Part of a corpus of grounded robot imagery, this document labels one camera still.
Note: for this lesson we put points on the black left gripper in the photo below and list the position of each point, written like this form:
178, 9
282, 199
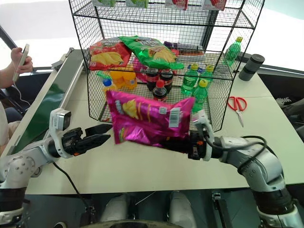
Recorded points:
72, 142

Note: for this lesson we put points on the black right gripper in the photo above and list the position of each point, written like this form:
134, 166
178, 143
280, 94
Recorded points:
196, 146

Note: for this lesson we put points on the large pink chips bag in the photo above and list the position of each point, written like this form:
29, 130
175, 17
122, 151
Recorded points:
147, 116

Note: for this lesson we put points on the white smartphone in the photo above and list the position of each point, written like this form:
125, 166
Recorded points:
21, 60

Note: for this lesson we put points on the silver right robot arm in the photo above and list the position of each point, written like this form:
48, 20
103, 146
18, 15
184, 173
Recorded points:
259, 164

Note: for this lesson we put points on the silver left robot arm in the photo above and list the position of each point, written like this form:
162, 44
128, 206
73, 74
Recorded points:
21, 164

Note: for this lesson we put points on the person's forearm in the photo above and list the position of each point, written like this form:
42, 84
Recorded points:
6, 78

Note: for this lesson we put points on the green conveyor belt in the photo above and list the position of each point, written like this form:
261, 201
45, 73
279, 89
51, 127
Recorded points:
47, 102

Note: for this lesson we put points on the person's hand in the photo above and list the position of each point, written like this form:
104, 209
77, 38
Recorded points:
25, 64

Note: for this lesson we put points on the orange soda bottle blue cap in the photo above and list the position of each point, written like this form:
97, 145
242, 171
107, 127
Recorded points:
108, 86

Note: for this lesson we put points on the green soda bottle yellow cap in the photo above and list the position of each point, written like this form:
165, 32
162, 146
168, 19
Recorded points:
207, 74
234, 51
190, 80
200, 96

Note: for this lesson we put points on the cola bottle red cap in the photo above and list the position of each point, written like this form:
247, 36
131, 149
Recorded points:
166, 79
152, 79
160, 91

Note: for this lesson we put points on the white robot leg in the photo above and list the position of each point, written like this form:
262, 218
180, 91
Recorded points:
181, 209
116, 209

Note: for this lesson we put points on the small pink chips bag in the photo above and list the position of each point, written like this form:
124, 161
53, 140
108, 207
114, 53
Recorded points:
140, 71

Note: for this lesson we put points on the red chips bag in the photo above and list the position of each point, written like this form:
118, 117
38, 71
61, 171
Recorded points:
107, 53

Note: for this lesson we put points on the green chips bag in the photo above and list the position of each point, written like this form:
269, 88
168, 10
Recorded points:
152, 51

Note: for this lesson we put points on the purple snack packs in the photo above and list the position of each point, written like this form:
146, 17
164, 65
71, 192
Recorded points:
183, 46

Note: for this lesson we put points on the dark grey cylinder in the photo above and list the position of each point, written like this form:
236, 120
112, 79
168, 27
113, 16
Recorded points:
251, 66

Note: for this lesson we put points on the green snack box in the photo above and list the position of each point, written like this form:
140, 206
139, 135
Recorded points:
104, 2
137, 3

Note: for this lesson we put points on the red snack box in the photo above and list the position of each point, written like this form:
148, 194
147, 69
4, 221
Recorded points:
215, 4
177, 4

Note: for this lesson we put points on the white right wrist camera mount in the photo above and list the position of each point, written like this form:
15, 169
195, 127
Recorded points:
204, 123

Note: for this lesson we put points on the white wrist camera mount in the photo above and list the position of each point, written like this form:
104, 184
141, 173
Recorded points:
204, 123
58, 120

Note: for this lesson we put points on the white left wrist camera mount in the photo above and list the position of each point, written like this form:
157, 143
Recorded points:
58, 120

